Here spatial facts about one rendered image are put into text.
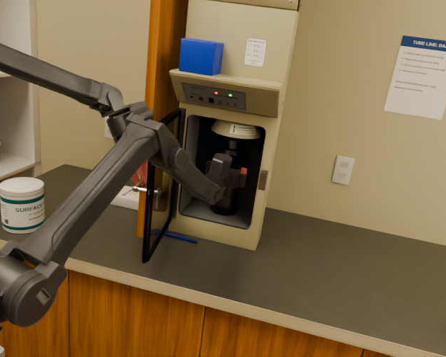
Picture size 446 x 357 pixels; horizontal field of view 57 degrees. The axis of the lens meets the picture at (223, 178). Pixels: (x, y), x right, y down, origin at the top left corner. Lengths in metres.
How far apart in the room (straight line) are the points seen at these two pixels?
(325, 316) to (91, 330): 0.75
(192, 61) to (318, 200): 0.88
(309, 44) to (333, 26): 0.10
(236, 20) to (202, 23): 0.10
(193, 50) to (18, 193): 0.70
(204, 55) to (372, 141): 0.83
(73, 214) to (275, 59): 0.78
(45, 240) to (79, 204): 0.08
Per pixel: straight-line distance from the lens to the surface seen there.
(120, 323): 1.41
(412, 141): 1.74
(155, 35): 1.25
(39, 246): 0.69
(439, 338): 1.30
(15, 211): 1.44
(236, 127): 1.32
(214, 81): 1.17
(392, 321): 1.28
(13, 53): 1.10
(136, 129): 0.79
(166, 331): 1.35
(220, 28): 1.28
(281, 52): 1.25
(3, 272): 0.68
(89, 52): 1.96
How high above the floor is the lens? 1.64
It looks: 20 degrees down
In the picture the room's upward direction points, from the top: 8 degrees clockwise
